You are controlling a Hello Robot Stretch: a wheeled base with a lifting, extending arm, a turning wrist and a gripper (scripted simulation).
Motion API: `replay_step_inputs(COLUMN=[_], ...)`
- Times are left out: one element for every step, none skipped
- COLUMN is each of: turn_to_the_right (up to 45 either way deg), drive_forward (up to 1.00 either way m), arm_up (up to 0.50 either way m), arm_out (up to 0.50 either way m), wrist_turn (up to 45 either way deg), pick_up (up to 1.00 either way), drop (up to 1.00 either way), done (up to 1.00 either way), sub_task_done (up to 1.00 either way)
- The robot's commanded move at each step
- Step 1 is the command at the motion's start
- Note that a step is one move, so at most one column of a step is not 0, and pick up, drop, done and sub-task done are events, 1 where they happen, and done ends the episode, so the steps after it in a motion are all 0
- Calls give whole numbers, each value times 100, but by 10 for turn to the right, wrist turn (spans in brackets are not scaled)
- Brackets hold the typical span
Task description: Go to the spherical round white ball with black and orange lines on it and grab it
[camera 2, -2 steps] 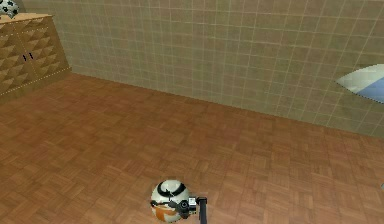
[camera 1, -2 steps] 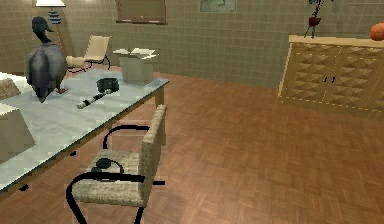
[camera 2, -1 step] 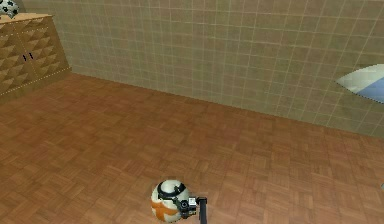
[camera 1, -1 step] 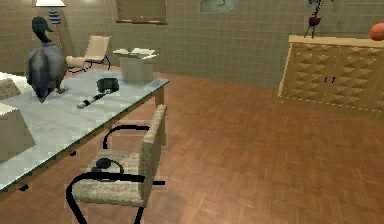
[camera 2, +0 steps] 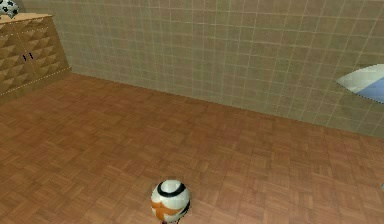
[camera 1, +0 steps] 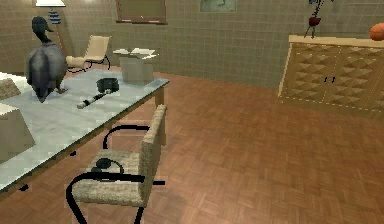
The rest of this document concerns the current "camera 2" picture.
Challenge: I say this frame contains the white ball black orange lines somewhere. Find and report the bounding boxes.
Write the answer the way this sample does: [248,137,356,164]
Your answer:
[150,179,192,224]

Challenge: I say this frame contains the brown wooden cupboard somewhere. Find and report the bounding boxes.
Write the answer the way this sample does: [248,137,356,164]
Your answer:
[0,13,72,105]

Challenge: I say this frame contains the black and white ball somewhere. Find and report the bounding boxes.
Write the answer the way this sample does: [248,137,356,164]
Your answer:
[0,0,20,19]

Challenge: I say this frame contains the white oval wall mirror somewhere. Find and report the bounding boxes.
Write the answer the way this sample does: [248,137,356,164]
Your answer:
[334,63,384,104]

